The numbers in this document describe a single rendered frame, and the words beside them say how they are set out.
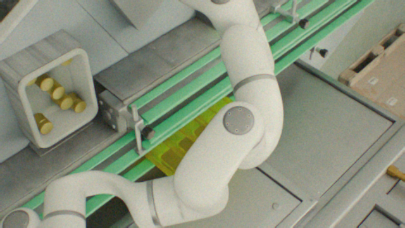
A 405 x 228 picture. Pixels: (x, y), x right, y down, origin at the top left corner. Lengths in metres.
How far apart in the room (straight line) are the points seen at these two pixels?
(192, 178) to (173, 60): 0.61
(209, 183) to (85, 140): 0.59
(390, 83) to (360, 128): 3.63
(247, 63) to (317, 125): 0.76
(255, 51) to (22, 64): 0.50
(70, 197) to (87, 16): 0.49
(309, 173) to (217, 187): 0.76
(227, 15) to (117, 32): 0.41
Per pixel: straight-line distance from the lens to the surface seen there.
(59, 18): 1.22
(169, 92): 1.32
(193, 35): 1.46
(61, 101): 1.26
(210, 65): 1.40
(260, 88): 0.93
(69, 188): 0.96
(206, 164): 0.82
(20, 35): 1.18
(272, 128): 0.95
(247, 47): 0.97
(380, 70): 5.43
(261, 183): 1.46
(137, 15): 1.31
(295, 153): 1.59
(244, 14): 1.04
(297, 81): 1.81
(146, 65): 1.37
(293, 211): 1.42
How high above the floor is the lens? 1.65
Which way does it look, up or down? 29 degrees down
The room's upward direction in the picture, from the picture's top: 126 degrees clockwise
